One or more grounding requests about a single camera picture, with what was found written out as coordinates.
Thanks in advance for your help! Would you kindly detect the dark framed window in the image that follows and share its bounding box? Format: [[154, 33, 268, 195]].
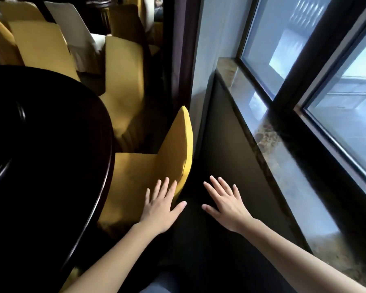
[[236, 0, 366, 208]]

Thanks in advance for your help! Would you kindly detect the white covered chair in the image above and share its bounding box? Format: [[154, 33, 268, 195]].
[[44, 1, 107, 73]]

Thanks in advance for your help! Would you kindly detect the person's left hand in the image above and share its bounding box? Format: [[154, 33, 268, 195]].
[[138, 177, 187, 235]]

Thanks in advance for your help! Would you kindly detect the person's left forearm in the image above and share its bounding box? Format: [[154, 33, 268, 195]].
[[62, 222, 163, 293]]

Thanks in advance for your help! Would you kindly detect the person's right forearm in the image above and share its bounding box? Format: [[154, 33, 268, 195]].
[[240, 218, 366, 293]]

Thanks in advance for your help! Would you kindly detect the dark round wooden table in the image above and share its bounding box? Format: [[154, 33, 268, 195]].
[[0, 65, 116, 293]]

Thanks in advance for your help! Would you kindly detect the person's right hand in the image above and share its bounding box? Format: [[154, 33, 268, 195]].
[[201, 176, 254, 234]]

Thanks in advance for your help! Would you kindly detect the yellow covered chair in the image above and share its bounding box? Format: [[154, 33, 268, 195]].
[[99, 35, 147, 150], [109, 0, 163, 57], [0, 9, 24, 66], [0, 0, 81, 82], [98, 106, 193, 234]]

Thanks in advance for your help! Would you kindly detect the marble window sill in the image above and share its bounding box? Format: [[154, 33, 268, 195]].
[[216, 57, 366, 292]]

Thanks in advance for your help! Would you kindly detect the dark curtain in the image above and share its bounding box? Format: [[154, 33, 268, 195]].
[[162, 0, 202, 110]]

